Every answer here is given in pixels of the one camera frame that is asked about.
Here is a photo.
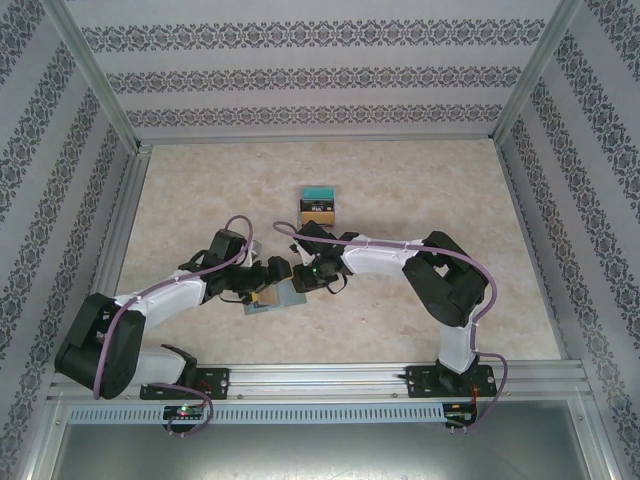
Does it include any green card holder wallet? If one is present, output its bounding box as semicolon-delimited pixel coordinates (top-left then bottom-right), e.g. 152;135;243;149
243;282;307;316

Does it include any small card box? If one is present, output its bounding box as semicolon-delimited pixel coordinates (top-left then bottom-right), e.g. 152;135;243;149
294;187;337;236

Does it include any circuit board with green light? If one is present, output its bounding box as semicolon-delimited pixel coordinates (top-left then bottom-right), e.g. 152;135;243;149
163;405;207;420

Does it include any aluminium back bar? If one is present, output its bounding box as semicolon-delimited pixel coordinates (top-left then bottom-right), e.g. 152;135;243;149
133;133;501;147

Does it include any grey sheet metal panel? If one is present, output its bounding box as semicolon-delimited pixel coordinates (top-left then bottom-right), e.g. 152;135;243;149
29;422;621;480

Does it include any small circuit board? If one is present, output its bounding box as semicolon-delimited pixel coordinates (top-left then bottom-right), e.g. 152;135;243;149
446;402;476;424

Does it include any aluminium mounting rail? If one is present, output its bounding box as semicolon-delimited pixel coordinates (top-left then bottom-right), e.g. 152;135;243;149
47;362;594;401

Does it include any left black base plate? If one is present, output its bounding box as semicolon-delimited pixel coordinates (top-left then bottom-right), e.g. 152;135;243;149
139;367;231;401

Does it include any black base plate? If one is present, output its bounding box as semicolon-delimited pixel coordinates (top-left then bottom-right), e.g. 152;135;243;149
139;367;231;401
405;364;499;400

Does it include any aluminium side rail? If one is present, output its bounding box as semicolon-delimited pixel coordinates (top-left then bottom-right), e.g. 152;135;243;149
67;144;154;366

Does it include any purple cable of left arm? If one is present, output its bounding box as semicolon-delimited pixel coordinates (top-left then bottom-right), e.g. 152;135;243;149
92;214;256;439

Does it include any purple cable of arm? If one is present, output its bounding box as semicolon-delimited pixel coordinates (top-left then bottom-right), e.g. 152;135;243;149
272;221;511;436
92;214;256;439

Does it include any slotted grey cable duct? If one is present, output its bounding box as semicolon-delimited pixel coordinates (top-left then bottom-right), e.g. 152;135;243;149
67;403;446;424

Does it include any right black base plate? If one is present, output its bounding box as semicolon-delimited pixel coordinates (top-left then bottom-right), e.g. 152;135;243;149
405;364;499;400

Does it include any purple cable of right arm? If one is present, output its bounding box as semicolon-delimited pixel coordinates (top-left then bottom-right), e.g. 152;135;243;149
272;221;511;436

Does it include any aluminium frame post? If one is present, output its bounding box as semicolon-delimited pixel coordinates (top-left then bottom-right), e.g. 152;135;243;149
492;0;584;144
42;0;146;151

